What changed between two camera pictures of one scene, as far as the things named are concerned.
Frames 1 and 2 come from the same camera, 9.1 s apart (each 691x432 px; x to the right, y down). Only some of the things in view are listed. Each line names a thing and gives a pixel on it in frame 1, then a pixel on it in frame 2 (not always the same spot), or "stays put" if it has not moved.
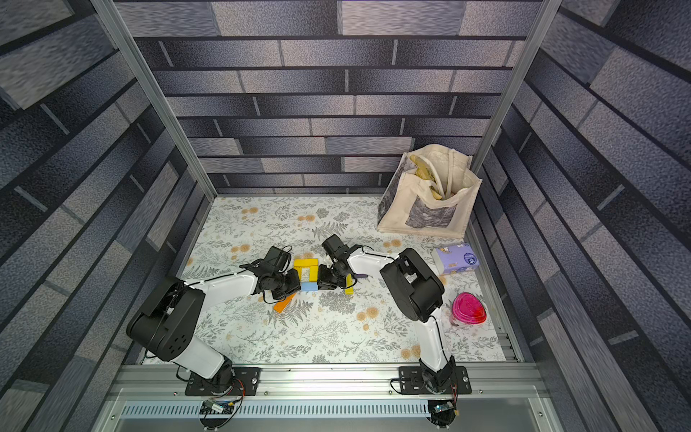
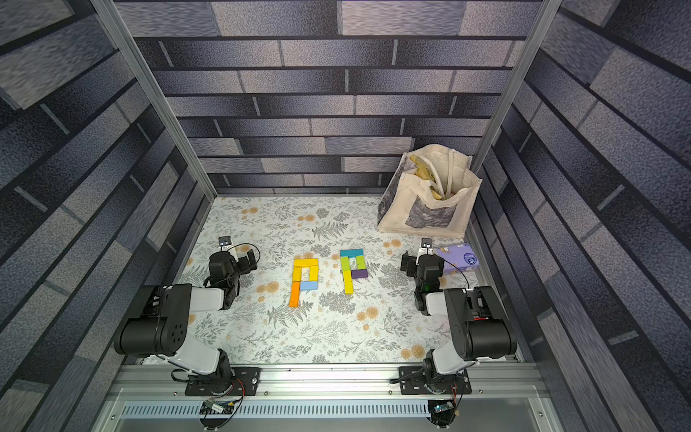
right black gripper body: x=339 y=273 → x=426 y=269
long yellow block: x=349 y=283 stays put
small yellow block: x=300 y=272 stays put
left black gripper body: x=286 y=284 → x=241 y=267
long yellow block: x=300 y=264 stays put
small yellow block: x=313 y=275 stays put
